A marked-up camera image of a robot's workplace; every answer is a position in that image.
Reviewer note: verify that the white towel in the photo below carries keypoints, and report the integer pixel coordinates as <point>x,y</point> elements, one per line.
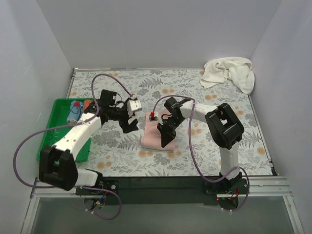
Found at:
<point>236,69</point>

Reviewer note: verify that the green plastic tray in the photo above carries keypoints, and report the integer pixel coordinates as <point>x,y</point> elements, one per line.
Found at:
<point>58,117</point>

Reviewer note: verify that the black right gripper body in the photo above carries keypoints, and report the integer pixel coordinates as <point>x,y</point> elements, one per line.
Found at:
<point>168,126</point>

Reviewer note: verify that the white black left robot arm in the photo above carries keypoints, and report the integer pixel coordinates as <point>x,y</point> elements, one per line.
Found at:
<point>57,163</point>

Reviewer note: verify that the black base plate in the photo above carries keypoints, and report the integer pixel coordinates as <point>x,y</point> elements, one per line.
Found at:
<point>226,187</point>
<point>111,185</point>

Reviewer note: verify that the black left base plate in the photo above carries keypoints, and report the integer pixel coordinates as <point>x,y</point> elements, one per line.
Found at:
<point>111,185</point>

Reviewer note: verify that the blue rolled towel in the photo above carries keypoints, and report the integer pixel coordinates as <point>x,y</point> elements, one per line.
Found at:
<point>76,109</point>

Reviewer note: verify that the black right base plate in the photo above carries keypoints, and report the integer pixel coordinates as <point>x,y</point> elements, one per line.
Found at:
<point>226,187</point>

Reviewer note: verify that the pink towel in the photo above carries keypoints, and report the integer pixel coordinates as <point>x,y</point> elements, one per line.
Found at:
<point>152,137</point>

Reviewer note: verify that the aluminium frame rail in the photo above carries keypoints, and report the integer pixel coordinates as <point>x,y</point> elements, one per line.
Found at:
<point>259,185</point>

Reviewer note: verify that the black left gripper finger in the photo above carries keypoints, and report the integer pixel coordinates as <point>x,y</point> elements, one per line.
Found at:
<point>132,123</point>
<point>123,124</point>

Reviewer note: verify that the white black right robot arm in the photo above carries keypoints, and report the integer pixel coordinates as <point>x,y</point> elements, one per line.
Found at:
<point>225,128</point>

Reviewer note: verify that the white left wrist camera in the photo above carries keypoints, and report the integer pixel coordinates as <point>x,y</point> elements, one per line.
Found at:
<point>133,106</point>

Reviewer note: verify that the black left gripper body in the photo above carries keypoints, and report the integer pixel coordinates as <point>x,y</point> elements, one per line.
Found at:
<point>125,118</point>

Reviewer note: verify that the orange rolled towel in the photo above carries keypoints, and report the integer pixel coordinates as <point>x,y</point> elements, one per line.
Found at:
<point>86,103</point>

